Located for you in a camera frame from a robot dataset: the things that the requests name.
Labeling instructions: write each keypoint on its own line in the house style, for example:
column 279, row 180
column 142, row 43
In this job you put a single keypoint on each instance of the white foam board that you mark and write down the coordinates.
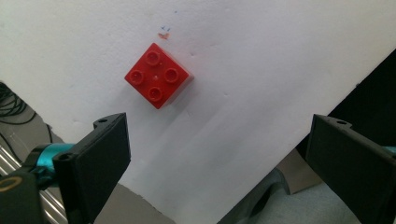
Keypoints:
column 218, row 93

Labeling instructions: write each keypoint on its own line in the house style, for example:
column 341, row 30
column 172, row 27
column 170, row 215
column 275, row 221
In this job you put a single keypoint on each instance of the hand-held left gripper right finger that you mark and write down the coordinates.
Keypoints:
column 351, row 165

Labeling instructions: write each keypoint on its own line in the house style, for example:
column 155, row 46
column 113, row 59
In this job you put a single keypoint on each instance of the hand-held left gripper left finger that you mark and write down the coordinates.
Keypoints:
column 93, row 165

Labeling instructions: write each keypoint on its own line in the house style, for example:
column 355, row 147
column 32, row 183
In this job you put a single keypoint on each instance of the silver metal rail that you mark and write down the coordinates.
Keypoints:
column 18, row 174

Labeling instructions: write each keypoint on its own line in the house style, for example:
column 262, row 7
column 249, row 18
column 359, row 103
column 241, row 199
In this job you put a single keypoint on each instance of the red toy building brick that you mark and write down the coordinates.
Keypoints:
column 155, row 76

